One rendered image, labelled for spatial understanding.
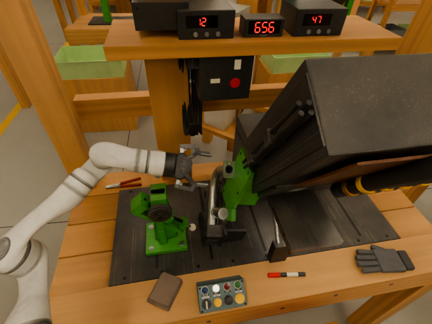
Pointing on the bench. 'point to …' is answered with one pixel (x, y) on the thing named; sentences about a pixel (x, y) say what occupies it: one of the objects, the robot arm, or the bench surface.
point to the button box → (220, 293)
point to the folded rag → (165, 291)
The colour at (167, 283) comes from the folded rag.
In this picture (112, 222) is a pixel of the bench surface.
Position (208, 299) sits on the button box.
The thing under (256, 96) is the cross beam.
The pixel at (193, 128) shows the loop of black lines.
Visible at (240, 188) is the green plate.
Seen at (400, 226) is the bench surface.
